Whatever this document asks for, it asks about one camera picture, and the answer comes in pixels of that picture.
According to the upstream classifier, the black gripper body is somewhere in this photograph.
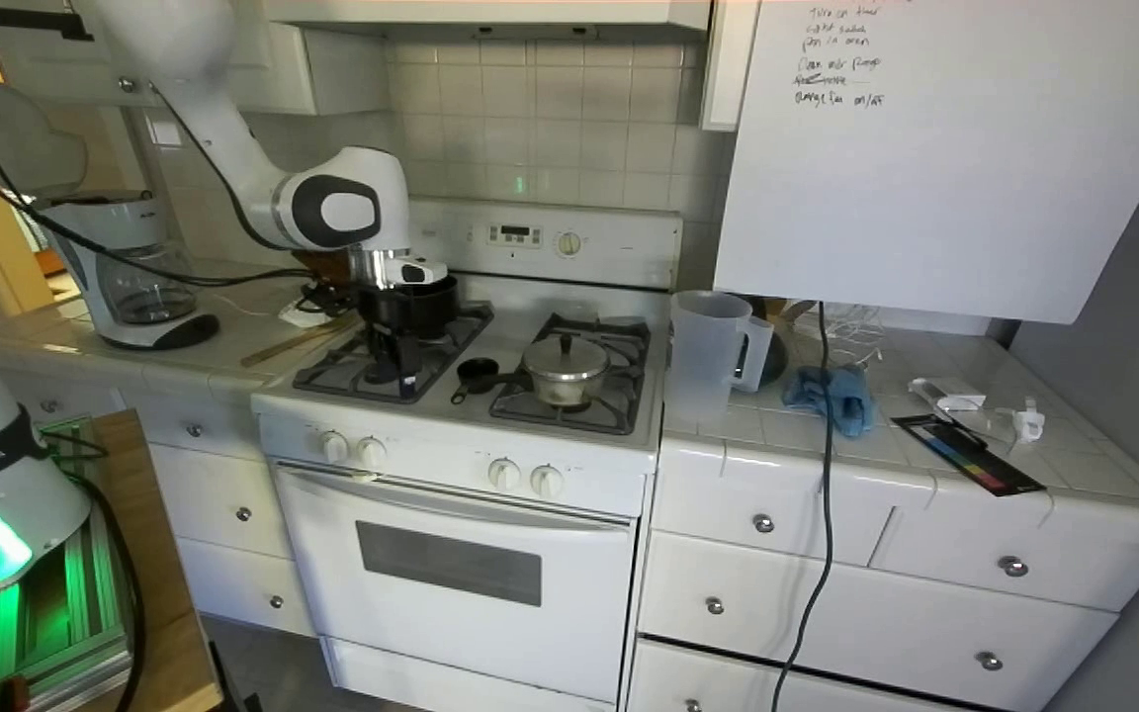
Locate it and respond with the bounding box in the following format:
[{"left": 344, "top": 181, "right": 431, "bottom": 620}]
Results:
[{"left": 346, "top": 240, "right": 453, "bottom": 333}]

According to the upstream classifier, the black cup with handle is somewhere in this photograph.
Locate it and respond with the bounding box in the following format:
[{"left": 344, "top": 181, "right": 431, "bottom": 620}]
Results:
[{"left": 451, "top": 354, "right": 526, "bottom": 399}]

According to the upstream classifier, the white gas stove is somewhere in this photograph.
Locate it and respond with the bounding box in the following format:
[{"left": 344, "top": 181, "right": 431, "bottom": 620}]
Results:
[{"left": 249, "top": 194, "right": 687, "bottom": 712}]

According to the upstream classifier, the stove clock display panel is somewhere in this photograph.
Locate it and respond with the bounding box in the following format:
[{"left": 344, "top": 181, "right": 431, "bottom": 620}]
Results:
[{"left": 487, "top": 218, "right": 547, "bottom": 251}]

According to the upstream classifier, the steel pot with lid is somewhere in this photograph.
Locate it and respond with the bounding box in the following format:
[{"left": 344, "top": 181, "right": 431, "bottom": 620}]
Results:
[{"left": 516, "top": 330, "right": 611, "bottom": 417}]

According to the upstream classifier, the wooden knife block with knives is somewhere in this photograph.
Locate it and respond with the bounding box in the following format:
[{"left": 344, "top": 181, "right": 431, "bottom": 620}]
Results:
[{"left": 294, "top": 247, "right": 369, "bottom": 318}]

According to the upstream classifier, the white spoon rest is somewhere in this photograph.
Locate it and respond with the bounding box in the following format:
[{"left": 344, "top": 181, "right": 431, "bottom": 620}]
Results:
[{"left": 277, "top": 294, "right": 340, "bottom": 333}]

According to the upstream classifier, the wooden spoon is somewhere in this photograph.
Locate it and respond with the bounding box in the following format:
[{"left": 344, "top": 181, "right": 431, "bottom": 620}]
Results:
[{"left": 240, "top": 330, "right": 337, "bottom": 374}]

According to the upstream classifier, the white cabinet drawer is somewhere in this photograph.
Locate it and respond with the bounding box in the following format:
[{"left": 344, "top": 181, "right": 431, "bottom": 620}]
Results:
[
  {"left": 638, "top": 532, "right": 1119, "bottom": 712},
  {"left": 146, "top": 441, "right": 294, "bottom": 562},
  {"left": 120, "top": 388, "right": 267, "bottom": 463},
  {"left": 171, "top": 532, "right": 323, "bottom": 642},
  {"left": 654, "top": 441, "right": 911, "bottom": 574},
  {"left": 875, "top": 492, "right": 1139, "bottom": 616},
  {"left": 625, "top": 633, "right": 979, "bottom": 712}
]

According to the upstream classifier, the white drip coffee maker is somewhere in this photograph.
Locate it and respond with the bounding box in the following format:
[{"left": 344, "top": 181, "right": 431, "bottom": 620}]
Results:
[{"left": 30, "top": 194, "right": 226, "bottom": 356}]

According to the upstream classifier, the white oven door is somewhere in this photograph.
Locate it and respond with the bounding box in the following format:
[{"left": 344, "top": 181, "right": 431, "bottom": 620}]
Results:
[{"left": 267, "top": 459, "right": 642, "bottom": 708}]

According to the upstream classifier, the translucent white plastic pitcher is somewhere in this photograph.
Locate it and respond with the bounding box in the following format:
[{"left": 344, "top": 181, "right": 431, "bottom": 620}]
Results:
[{"left": 668, "top": 289, "right": 759, "bottom": 417}]

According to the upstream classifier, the wooden side table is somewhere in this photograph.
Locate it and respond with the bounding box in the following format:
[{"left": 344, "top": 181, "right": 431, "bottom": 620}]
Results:
[{"left": 66, "top": 406, "right": 226, "bottom": 712}]

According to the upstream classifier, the small white toaster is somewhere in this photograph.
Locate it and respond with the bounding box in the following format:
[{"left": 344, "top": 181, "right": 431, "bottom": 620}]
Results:
[{"left": 733, "top": 312, "right": 788, "bottom": 397}]

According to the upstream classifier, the green lit robot stand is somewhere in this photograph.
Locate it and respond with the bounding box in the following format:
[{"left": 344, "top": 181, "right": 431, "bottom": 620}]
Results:
[{"left": 0, "top": 508, "right": 134, "bottom": 712}]

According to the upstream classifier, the blue cloth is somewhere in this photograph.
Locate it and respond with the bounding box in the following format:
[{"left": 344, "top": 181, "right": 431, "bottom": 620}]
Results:
[{"left": 784, "top": 364, "right": 883, "bottom": 445}]

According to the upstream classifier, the white whiteboard with writing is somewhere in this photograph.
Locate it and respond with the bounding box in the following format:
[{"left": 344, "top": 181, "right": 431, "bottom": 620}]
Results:
[{"left": 708, "top": 0, "right": 1139, "bottom": 330}]

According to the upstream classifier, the black printed card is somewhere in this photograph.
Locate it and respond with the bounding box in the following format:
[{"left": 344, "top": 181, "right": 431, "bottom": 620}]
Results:
[{"left": 888, "top": 410, "right": 1053, "bottom": 501}]

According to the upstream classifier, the clear plastic bottle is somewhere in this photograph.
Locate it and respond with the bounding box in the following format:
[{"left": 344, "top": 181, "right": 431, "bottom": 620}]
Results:
[{"left": 907, "top": 374, "right": 1053, "bottom": 457}]

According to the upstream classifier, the black stand cable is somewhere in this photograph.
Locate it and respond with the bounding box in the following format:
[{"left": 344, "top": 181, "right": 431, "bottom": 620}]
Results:
[{"left": 30, "top": 420, "right": 151, "bottom": 712}]

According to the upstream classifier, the black power cable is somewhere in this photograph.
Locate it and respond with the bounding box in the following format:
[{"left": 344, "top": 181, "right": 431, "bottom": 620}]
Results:
[{"left": 766, "top": 302, "right": 842, "bottom": 712}]

